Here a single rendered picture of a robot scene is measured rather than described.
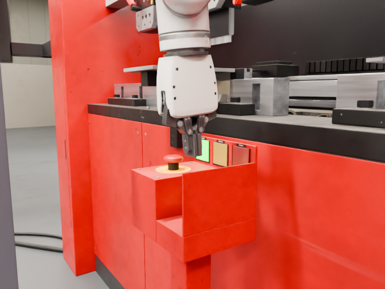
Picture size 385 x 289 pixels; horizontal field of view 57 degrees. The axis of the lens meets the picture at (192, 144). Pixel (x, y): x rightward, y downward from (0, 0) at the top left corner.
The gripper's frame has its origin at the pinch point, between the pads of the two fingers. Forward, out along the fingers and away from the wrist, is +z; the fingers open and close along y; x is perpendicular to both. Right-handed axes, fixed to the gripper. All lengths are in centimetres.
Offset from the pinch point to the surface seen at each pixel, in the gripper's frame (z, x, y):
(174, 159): 4.2, -8.0, -0.9
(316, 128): -0.7, 11.0, -19.8
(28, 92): 4, -940, -150
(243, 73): -11.1, -23.3, -35.2
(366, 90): -6.4, 13.3, -32.3
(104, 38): -32, -121, -36
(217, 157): 5.1, -5.6, -9.8
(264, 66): -12, -34, -55
